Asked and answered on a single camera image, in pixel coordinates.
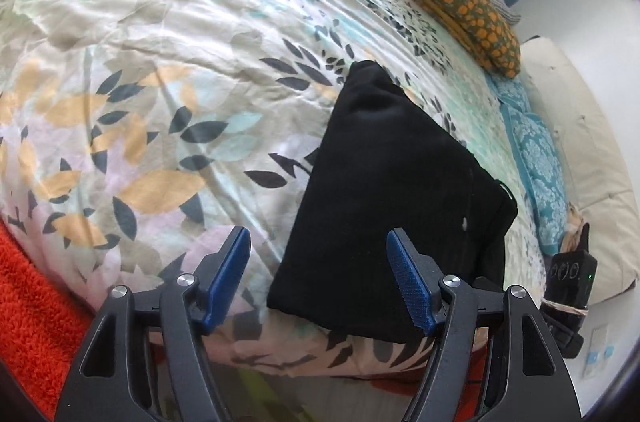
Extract black pants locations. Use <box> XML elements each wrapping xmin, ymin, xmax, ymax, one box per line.
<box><xmin>267</xmin><ymin>60</ymin><xmax>518</xmax><ymax>343</ymax></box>

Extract beige crumpled cloth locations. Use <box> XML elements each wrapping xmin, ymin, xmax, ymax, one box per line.
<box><xmin>560</xmin><ymin>203</ymin><xmax>588</xmax><ymax>253</ymax></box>

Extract orange red rug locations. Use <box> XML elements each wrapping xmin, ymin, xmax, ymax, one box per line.
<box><xmin>1</xmin><ymin>227</ymin><xmax>92</xmax><ymax>420</ymax></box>

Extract cream tufted headboard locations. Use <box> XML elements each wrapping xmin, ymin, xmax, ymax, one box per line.
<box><xmin>520</xmin><ymin>37</ymin><xmax>639</xmax><ymax>304</ymax></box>

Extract small teal damask pillow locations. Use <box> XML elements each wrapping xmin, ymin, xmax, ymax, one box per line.
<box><xmin>486</xmin><ymin>75</ymin><xmax>532</xmax><ymax>113</ymax></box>

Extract floral leaf bedsheet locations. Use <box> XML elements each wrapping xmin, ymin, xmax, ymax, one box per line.
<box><xmin>1</xmin><ymin>0</ymin><xmax>524</xmax><ymax>376</ymax></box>

